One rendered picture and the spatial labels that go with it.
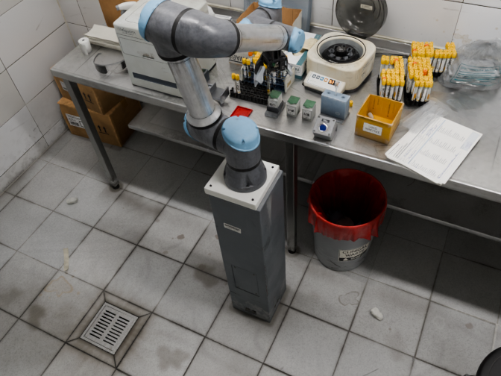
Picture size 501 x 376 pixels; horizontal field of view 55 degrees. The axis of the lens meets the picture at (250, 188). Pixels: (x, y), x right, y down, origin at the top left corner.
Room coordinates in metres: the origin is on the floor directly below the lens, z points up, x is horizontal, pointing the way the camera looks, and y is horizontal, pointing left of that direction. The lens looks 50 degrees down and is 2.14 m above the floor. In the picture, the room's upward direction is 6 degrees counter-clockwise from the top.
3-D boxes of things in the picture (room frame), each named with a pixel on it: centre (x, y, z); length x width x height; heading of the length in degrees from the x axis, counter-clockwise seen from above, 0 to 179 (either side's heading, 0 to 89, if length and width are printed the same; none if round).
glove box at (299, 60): (1.77, -0.29, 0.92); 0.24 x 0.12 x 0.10; 149
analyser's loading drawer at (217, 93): (1.60, 0.15, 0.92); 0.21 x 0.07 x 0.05; 59
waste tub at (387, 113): (1.30, -0.50, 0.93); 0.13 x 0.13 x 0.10; 55
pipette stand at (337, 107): (1.40, -0.36, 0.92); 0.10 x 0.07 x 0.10; 54
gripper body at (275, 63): (1.47, -0.14, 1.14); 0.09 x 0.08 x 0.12; 16
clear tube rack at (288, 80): (1.66, -0.12, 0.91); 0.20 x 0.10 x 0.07; 59
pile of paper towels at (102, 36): (2.10, 0.60, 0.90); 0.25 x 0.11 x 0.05; 59
